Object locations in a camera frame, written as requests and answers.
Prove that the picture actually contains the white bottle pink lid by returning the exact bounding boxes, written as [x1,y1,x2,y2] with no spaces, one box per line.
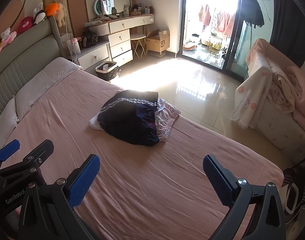
[70,37,81,55]

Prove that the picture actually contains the cream doll plush toy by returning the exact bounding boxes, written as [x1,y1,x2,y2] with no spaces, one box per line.
[54,4,68,27]

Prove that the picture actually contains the oval vanity mirror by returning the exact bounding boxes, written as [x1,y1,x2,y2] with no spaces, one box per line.
[94,0,132,15]

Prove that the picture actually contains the pink sheeted bed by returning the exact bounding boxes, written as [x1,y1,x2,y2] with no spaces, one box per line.
[0,57,285,240]

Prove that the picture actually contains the dark handbag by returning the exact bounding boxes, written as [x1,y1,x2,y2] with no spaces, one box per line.
[81,31,99,48]

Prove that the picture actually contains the black white penguin plush toy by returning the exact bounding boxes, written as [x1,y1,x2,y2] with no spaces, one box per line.
[32,6,47,25]

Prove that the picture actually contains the grey padded headboard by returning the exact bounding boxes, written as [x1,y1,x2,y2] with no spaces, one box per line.
[0,17,68,120]

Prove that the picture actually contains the cardboard box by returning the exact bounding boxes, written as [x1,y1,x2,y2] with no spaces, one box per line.
[145,29,171,53]

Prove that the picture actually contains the black hanging backpack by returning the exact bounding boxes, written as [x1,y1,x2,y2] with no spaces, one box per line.
[241,0,265,28]

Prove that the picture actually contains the black white trash bin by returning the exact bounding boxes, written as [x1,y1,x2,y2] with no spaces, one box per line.
[95,61,119,81]

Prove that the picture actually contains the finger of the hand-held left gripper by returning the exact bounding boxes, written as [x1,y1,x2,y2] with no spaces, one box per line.
[0,139,55,189]
[0,139,21,168]

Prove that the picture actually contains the white stool gold legs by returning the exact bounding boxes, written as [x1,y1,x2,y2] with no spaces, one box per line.
[130,33,148,59]

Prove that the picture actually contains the pink printed pants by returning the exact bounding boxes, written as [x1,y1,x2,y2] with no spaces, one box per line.
[152,99,181,143]

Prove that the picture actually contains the orange plush toy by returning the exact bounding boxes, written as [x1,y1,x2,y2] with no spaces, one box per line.
[44,2,61,17]

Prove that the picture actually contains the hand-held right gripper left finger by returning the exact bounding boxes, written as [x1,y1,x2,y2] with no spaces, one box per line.
[17,154,101,240]

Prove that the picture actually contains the dark curtain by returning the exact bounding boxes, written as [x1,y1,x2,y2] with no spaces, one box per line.
[270,0,305,68]

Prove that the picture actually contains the navy striped shorts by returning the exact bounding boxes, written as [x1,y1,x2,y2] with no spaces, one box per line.
[97,91,160,147]

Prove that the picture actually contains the pink hanging garment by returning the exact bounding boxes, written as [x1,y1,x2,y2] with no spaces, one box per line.
[216,11,236,38]
[199,4,211,27]

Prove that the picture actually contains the red plush toy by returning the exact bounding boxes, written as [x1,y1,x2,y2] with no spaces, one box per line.
[17,16,35,34]

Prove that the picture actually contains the white nightstand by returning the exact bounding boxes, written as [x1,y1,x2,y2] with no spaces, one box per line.
[76,41,110,72]

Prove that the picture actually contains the pink white cat plush toy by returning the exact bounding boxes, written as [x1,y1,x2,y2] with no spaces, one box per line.
[0,27,17,47]

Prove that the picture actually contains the white curved vanity dresser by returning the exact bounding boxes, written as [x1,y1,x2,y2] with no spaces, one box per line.
[84,14,155,68]

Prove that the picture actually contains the pink crumpled blanket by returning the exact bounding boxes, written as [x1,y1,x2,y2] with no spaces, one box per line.
[267,66,304,114]

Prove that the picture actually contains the black framed balcony door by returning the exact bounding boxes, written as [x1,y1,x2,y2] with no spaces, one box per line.
[179,0,250,70]

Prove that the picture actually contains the white navy-trimmed printed garment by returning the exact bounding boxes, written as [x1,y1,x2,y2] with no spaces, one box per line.
[89,115,106,132]

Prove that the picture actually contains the gold wire rack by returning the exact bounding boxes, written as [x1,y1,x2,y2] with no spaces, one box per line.
[207,35,224,54]

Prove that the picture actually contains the dark white bag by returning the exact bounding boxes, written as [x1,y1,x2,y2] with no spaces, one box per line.
[282,152,305,230]

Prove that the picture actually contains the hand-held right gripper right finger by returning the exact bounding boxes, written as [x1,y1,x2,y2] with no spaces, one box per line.
[202,154,288,240]

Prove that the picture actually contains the white printed blanket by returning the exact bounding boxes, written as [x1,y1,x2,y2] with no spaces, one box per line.
[230,52,273,130]

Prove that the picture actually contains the pink covered sofa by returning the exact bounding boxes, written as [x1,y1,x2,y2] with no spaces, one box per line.
[230,38,305,163]

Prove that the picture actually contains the group of cosmetic bottles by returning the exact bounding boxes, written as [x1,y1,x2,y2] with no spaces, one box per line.
[122,2,155,17]

